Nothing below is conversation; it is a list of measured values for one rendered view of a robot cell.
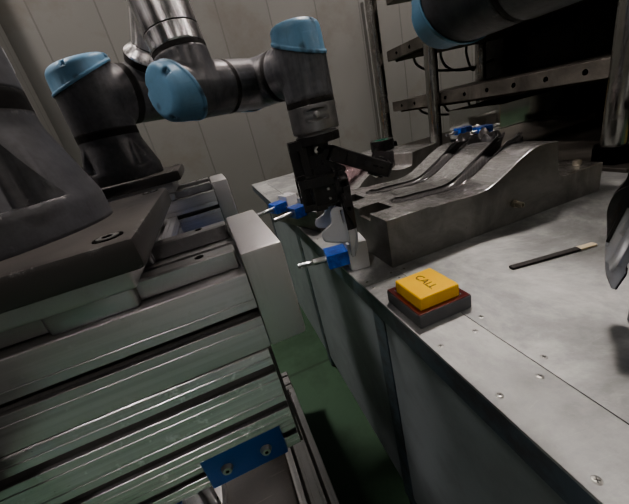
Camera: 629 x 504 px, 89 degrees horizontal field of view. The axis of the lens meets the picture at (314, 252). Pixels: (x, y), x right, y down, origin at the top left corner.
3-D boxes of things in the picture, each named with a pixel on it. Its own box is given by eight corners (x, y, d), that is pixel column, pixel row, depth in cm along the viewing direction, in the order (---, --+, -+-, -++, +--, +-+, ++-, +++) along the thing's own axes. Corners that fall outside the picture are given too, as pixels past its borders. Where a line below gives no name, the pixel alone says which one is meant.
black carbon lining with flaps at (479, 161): (399, 214, 61) (393, 164, 57) (361, 200, 75) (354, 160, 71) (540, 167, 68) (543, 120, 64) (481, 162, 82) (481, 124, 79)
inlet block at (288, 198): (262, 226, 89) (256, 207, 87) (254, 223, 93) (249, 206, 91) (300, 210, 95) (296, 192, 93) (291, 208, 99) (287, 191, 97)
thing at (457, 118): (499, 153, 123) (500, 104, 116) (450, 151, 147) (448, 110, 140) (595, 123, 133) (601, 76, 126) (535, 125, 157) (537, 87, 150)
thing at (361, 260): (302, 285, 58) (295, 258, 56) (299, 273, 63) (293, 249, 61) (370, 266, 59) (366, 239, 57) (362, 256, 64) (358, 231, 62)
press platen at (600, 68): (621, 76, 82) (624, 54, 80) (393, 111, 181) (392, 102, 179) (795, 27, 98) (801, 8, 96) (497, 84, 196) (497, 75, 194)
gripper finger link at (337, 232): (328, 263, 56) (314, 212, 55) (360, 254, 56) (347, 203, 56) (330, 265, 53) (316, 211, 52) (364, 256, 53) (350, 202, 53)
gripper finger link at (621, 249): (574, 297, 33) (625, 220, 28) (584, 271, 37) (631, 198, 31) (611, 312, 32) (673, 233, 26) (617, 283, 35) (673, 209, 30)
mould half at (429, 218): (392, 268, 57) (382, 195, 51) (337, 231, 80) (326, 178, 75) (599, 190, 67) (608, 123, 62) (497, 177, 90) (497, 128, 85)
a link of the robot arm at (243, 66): (195, 69, 51) (239, 46, 44) (246, 66, 59) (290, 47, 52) (212, 120, 54) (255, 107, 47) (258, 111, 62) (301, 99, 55)
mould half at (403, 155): (320, 232, 82) (311, 190, 78) (273, 219, 103) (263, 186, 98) (438, 176, 105) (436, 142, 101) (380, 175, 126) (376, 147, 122)
